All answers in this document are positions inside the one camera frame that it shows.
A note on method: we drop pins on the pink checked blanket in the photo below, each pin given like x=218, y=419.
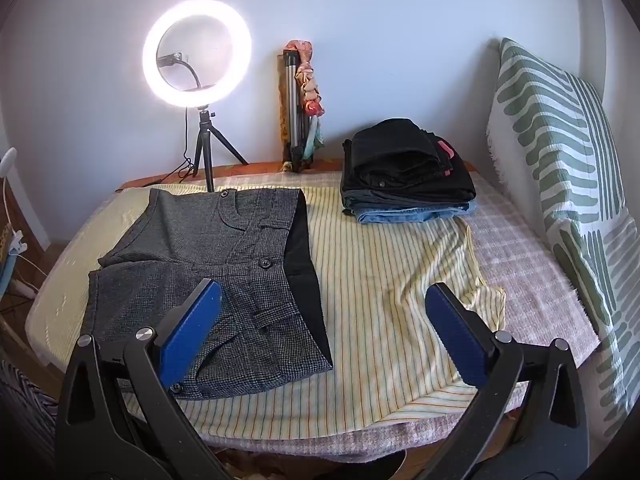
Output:
x=525, y=270

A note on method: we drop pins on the folded black pants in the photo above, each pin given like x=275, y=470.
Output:
x=400, y=160

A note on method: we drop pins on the folded silver tripod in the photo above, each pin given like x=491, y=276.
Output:
x=291, y=110

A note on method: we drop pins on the black gooseneck phone holder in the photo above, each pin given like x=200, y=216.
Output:
x=192, y=72

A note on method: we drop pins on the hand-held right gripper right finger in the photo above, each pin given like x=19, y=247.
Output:
x=460, y=335

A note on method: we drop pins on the green patterned white pillow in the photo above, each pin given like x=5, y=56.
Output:
x=550, y=135

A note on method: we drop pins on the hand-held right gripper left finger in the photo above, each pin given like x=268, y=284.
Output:
x=192, y=335

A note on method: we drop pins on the white clip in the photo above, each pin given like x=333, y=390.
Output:
x=17, y=244

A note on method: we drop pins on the folded blue jeans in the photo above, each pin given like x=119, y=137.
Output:
x=400, y=215

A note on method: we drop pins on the black mini tripod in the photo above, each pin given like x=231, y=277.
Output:
x=206, y=145

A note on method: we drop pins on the orange patterned mattress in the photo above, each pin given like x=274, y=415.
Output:
x=260, y=165

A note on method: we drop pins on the dark striped cloth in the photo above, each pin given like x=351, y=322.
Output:
x=25, y=410

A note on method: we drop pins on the grey checked pants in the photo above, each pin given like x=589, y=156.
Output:
x=200, y=240

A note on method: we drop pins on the yellow striped sheet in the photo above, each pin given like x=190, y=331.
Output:
x=380, y=285

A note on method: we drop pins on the colourful patterned scarf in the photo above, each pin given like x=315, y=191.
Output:
x=307, y=90

